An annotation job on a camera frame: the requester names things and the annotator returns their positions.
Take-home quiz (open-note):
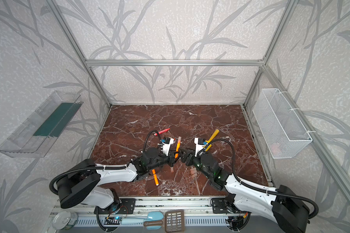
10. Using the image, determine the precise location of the metal tin can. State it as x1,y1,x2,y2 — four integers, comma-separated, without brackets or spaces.
52,211,78,230

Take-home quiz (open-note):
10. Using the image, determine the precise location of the green circuit board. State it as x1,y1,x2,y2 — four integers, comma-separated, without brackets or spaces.
104,216,122,226

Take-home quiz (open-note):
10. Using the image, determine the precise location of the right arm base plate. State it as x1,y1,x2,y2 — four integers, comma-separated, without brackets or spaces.
211,198,237,214

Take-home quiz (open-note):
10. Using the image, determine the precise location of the light blue brush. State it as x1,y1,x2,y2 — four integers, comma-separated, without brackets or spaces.
121,211,164,230

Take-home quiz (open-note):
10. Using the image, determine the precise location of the clear plastic wall tray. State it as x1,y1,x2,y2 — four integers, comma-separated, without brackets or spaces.
0,91,84,158

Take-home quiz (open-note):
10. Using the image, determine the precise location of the white wire mesh basket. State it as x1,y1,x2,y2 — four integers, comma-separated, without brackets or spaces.
253,88,313,159

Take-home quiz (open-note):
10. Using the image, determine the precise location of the orange pen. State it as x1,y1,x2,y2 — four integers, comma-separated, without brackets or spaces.
152,169,159,186
175,136,181,159

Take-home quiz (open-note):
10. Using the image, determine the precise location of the clear pen cap pair upper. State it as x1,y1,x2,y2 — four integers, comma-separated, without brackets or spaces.
190,168,197,175

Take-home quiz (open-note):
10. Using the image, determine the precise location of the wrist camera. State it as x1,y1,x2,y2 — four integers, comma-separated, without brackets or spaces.
161,137,175,156
194,137,207,157

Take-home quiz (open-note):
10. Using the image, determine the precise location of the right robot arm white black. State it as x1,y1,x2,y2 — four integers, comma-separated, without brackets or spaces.
179,149,319,233

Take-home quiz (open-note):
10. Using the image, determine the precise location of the brown slotted spatula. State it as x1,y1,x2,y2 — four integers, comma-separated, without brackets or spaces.
164,210,185,233

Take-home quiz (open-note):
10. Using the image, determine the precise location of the red capped pen far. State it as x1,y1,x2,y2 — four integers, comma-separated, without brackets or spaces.
154,128,171,136

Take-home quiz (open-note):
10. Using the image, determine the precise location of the yellow toy spatula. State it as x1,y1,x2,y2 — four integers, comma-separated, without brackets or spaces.
204,129,220,151

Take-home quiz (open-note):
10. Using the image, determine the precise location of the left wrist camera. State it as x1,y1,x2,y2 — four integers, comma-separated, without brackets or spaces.
161,137,175,156

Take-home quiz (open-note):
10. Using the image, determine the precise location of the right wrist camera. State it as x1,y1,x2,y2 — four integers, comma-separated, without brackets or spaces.
194,137,207,157

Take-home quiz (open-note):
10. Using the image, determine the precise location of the orange pen front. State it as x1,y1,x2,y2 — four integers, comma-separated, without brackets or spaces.
152,169,159,186

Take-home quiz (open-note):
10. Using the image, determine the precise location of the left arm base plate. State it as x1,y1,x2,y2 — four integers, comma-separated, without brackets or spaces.
94,198,136,215

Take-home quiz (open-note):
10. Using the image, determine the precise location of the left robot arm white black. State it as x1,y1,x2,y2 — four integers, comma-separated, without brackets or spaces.
49,148,180,209

